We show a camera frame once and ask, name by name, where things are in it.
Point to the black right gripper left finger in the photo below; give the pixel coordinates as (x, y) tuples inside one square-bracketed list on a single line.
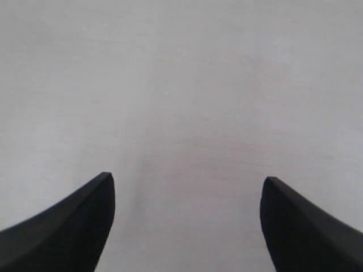
[(68, 236)]

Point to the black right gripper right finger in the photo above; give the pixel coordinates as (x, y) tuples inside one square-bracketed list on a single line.
[(300, 236)]

